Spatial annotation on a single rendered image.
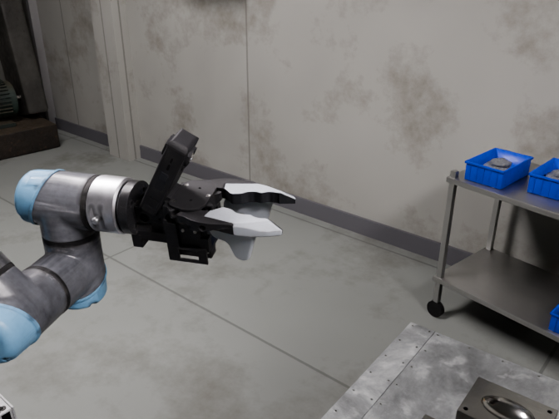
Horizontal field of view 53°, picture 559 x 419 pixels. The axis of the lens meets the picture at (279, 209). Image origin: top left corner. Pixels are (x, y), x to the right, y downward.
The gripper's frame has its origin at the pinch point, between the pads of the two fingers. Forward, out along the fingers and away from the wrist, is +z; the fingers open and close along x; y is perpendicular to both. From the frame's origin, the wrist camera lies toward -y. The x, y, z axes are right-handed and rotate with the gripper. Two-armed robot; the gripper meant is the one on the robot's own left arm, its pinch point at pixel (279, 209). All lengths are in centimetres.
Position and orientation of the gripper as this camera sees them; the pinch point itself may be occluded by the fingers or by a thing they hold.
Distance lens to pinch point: 67.0
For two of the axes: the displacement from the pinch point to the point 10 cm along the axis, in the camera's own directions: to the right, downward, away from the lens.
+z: 9.7, 1.1, -2.2
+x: -2.5, 5.3, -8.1
